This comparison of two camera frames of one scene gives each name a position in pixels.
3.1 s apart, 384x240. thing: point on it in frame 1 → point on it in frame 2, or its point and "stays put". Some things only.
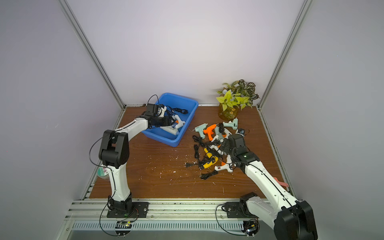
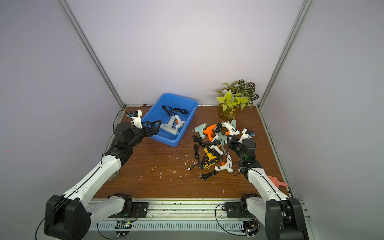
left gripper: (166, 121) → (152, 132)
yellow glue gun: (213, 159) stays put
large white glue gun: (173, 129) stays put
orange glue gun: (209, 130) stays put
